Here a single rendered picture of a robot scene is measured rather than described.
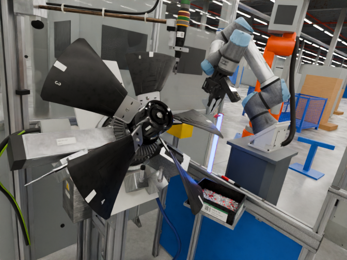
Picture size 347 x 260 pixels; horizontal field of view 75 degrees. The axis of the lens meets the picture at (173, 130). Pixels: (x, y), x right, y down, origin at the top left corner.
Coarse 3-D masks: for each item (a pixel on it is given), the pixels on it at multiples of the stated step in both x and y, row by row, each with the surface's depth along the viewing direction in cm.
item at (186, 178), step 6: (174, 156) 79; (180, 168) 78; (180, 174) 75; (186, 174) 82; (186, 180) 78; (192, 180) 88; (186, 186) 75; (192, 186) 80; (198, 186) 91; (186, 192) 73; (192, 192) 77; (198, 192) 84; (192, 198) 75; (198, 198) 80; (192, 204) 73; (198, 204) 77; (192, 210) 71; (198, 210) 75
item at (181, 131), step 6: (174, 126) 133; (180, 126) 129; (186, 126) 131; (192, 126) 134; (168, 132) 137; (174, 132) 134; (180, 132) 130; (186, 132) 133; (192, 132) 136; (180, 138) 131
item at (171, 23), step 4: (168, 20) 78; (172, 20) 78; (168, 24) 79; (172, 24) 78; (176, 24) 81; (168, 28) 79; (172, 28) 78; (176, 28) 80; (172, 32) 79; (176, 32) 81; (172, 36) 79; (172, 40) 80; (168, 44) 80; (172, 44) 80; (172, 48) 79; (176, 48) 78; (180, 48) 78; (184, 48) 79
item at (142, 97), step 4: (152, 92) 87; (156, 92) 87; (140, 96) 88; (144, 96) 87; (148, 96) 87; (152, 96) 86; (156, 96) 86; (144, 100) 86; (148, 100) 86; (144, 104) 85
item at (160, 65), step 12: (132, 60) 96; (144, 60) 96; (156, 60) 96; (168, 60) 97; (132, 72) 93; (144, 72) 92; (156, 72) 92; (168, 72) 92; (144, 84) 89; (156, 84) 88
